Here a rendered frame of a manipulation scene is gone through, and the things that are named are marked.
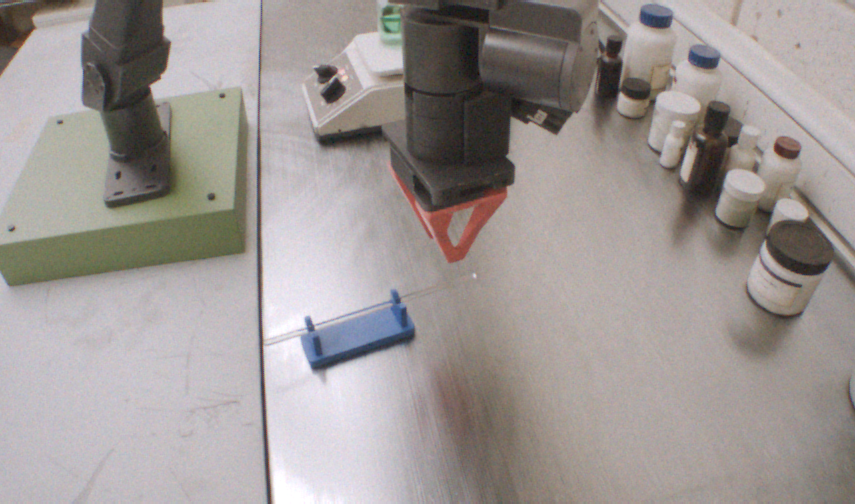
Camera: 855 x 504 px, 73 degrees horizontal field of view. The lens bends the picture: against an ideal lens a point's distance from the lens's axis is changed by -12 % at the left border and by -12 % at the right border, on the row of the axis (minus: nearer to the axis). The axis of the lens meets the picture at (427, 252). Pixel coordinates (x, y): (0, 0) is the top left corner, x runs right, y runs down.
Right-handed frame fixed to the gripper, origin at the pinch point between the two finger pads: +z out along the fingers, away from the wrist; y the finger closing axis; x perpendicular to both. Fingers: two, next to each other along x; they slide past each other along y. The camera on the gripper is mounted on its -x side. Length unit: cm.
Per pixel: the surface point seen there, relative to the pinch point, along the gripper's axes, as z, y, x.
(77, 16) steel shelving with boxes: 45, 255, 53
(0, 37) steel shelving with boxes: 54, 286, 94
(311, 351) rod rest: 8.4, 0.6, 12.7
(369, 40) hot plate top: -1.1, 41.5, -8.4
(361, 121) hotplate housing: 5.7, 32.4, -3.5
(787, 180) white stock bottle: 4.9, -1.8, -42.7
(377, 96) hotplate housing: 2.5, 31.9, -5.8
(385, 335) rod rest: 8.5, -0.2, 6.1
